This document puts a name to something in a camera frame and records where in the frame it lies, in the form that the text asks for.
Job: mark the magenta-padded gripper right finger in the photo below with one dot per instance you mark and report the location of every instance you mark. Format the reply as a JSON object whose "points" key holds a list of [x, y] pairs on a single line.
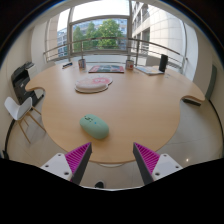
{"points": [[166, 165]]}

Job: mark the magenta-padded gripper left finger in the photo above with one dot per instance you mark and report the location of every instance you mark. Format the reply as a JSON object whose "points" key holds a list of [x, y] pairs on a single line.
{"points": [[56, 165]]}

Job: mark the mint green computer mouse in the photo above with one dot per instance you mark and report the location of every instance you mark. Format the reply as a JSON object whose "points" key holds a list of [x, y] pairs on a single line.
{"points": [[94, 126]]}

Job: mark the round pink cartoon mouse pad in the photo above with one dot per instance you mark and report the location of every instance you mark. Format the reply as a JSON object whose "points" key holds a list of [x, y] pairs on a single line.
{"points": [[93, 83]]}

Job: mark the white chair with wooden legs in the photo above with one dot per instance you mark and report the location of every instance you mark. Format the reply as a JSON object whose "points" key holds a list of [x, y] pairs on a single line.
{"points": [[17, 108]]}

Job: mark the light blue booklet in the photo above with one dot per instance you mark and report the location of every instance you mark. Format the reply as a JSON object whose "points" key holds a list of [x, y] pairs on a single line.
{"points": [[148, 70]]}

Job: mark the dark blue stapler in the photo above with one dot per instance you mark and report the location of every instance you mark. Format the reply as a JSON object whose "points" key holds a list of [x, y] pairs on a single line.
{"points": [[67, 65]]}

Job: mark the black upright speaker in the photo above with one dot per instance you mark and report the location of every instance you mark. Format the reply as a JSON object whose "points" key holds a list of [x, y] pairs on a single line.
{"points": [[163, 62]]}

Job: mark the printed mug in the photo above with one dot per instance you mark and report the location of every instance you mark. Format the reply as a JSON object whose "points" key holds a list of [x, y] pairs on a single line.
{"points": [[82, 64], [129, 64]]}

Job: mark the red magazine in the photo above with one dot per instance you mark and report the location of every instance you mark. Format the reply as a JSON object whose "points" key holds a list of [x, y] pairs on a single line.
{"points": [[106, 69]]}

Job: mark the metal balcony railing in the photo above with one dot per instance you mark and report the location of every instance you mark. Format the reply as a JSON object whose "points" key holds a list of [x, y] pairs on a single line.
{"points": [[137, 50]]}

